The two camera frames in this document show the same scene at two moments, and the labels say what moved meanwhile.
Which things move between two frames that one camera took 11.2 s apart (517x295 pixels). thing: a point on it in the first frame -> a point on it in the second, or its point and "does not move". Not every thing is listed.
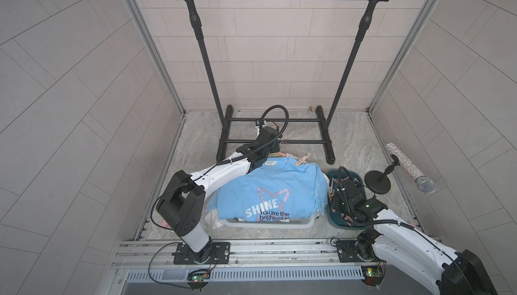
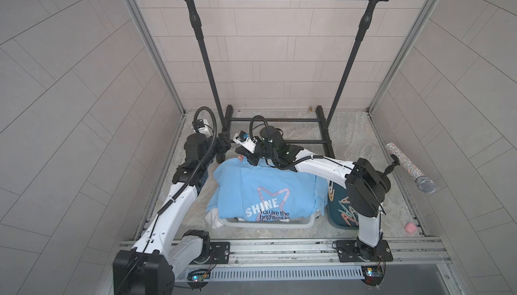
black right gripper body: x=338 y=205 -> x=264 y=149
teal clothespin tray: x=336 y=217 does not move
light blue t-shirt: x=277 y=188 does not move
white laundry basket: x=270 y=224 does not move
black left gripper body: x=273 y=148 -> x=216 y=147
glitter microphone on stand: x=377 y=184 does not move
